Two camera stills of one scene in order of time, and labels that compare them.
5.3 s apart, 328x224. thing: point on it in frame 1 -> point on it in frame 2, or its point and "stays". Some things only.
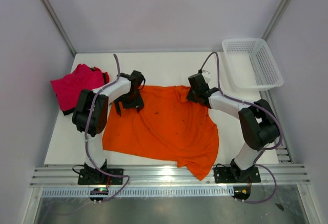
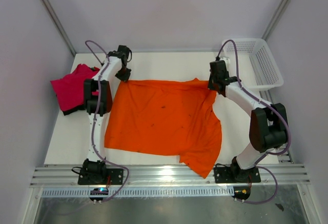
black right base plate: (234, 175) stays
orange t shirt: (167, 127) stays
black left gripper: (138, 103) -> (126, 77)
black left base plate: (94, 176) stays
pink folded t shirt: (68, 88) stays
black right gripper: (189, 97) -> (210, 85)
